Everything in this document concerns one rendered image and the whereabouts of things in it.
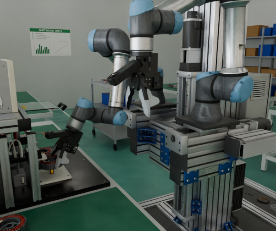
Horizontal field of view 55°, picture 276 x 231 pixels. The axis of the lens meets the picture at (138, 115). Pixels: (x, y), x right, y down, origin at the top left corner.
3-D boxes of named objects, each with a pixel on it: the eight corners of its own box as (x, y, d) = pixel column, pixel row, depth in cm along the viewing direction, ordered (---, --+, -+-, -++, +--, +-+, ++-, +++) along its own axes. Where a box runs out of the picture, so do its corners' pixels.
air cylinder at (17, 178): (24, 178, 127) (23, 167, 126) (26, 184, 121) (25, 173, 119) (13, 180, 124) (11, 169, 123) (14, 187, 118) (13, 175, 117)
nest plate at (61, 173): (63, 167, 139) (63, 164, 139) (71, 178, 127) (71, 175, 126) (33, 173, 132) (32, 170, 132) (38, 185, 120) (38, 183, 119)
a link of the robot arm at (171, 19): (163, 13, 97) (139, 10, 91) (186, 9, 88) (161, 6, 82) (163, 36, 99) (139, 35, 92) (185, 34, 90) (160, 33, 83)
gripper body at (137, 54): (160, 90, 87) (161, 52, 84) (137, 91, 83) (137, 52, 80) (148, 87, 93) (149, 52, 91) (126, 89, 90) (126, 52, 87)
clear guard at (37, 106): (59, 109, 168) (58, 100, 167) (70, 117, 148) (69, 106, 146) (1, 115, 152) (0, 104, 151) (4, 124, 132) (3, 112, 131)
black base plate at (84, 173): (71, 145, 178) (71, 142, 177) (110, 186, 124) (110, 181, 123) (-9, 159, 155) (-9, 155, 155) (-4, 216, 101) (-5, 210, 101)
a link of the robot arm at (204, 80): (206, 96, 137) (207, 69, 134) (228, 99, 127) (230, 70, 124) (189, 98, 130) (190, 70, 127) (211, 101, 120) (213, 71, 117)
